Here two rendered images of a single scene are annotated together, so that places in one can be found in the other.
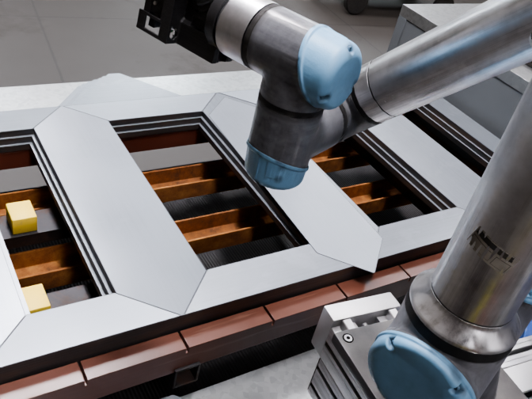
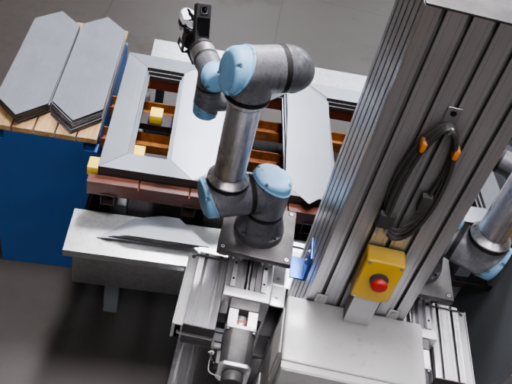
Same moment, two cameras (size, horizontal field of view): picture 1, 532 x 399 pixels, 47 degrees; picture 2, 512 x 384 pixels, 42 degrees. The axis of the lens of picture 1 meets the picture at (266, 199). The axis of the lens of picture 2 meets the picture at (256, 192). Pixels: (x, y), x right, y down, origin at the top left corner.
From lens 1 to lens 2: 141 cm
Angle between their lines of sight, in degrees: 24
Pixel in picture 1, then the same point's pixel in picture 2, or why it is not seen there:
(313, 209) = (305, 163)
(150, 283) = (188, 162)
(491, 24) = not seen: hidden behind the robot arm
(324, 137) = (221, 104)
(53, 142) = (189, 83)
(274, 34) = (200, 59)
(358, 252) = (309, 191)
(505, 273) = (222, 158)
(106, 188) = not seen: hidden behind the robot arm
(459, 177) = not seen: hidden behind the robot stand
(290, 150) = (202, 104)
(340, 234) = (308, 180)
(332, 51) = (210, 71)
